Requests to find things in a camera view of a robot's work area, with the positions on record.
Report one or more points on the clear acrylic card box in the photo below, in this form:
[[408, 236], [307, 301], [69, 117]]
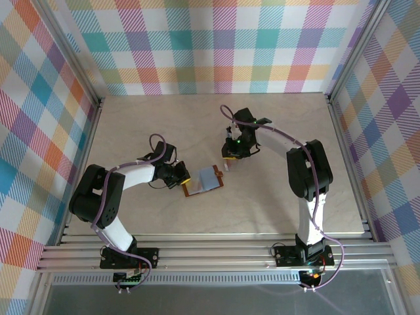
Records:
[[228, 168]]

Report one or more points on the brown leather card holder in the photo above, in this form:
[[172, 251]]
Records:
[[210, 177]]

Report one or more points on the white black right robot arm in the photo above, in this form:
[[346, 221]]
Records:
[[279, 142]]

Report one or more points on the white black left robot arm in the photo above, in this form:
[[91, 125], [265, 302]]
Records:
[[138, 175]]

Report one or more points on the perforated metal strip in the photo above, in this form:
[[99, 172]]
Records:
[[213, 280]]

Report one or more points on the grey metal sheet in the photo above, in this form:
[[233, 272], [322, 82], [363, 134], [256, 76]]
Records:
[[213, 300]]

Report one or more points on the aluminium rail frame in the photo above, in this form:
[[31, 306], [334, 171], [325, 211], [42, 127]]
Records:
[[213, 252]]

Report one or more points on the aluminium left side rail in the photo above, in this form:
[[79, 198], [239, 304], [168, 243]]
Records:
[[89, 134]]

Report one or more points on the aluminium rail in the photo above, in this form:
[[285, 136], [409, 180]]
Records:
[[350, 164], [89, 134]]

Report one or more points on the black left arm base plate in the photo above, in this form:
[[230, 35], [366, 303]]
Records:
[[147, 257]]

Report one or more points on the aluminium right side rail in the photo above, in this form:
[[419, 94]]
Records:
[[350, 164]]

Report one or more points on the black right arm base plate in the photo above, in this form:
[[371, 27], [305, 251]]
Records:
[[285, 256]]

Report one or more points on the aluminium right corner post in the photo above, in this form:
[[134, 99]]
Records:
[[356, 47]]

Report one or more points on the aluminium corner post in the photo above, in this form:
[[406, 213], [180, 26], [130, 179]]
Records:
[[356, 47], [73, 54]]

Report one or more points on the aluminium left corner post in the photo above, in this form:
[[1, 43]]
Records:
[[73, 54]]

